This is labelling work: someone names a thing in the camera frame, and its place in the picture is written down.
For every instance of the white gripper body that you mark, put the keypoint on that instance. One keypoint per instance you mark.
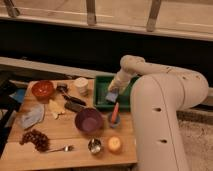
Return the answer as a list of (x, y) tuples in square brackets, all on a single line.
[(120, 81)]

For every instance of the blue sponge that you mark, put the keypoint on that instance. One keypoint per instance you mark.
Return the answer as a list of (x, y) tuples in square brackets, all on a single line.
[(112, 96)]

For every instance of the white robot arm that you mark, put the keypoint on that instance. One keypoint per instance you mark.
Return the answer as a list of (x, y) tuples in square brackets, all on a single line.
[(158, 94)]

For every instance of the green plastic tray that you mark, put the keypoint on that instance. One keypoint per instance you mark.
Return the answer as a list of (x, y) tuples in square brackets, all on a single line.
[(101, 84)]

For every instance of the orange carrot toy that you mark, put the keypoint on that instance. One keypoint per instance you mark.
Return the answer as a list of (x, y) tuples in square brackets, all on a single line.
[(115, 113)]

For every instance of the white ribbed cup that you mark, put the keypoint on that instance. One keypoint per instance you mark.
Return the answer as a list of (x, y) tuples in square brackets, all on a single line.
[(81, 84)]

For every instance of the small blue cup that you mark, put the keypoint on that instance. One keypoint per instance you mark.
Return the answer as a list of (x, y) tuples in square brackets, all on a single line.
[(115, 123)]

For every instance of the purple bowl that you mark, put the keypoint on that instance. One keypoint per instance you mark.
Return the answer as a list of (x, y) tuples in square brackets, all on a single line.
[(88, 120)]

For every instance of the orange round fruit toy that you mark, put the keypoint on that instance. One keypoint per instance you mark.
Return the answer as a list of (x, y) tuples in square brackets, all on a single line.
[(114, 144)]

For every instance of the yellow cheese piece toy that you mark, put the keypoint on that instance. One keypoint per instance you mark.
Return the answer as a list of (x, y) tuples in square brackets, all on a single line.
[(55, 109)]

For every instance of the small metal cup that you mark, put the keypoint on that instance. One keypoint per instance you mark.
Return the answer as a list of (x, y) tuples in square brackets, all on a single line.
[(95, 146)]

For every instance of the wooden board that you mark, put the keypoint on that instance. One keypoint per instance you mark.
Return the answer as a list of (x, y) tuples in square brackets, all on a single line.
[(62, 132)]

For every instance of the red bowl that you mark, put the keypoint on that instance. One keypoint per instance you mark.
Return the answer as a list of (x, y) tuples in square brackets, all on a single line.
[(43, 89)]

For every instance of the metal spoon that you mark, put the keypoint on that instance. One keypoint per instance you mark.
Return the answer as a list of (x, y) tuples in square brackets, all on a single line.
[(64, 149)]

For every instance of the grey blue cloth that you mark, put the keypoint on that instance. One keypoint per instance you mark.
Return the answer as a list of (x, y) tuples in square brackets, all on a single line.
[(34, 116)]

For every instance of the brown grape bunch toy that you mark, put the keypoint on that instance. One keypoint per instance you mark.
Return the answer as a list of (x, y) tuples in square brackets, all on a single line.
[(37, 138)]

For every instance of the blue object at left edge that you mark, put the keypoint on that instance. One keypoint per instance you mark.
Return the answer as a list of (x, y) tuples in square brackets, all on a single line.
[(19, 95)]

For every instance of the black handled brush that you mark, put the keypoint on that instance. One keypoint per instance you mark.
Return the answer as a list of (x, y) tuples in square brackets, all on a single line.
[(63, 89)]

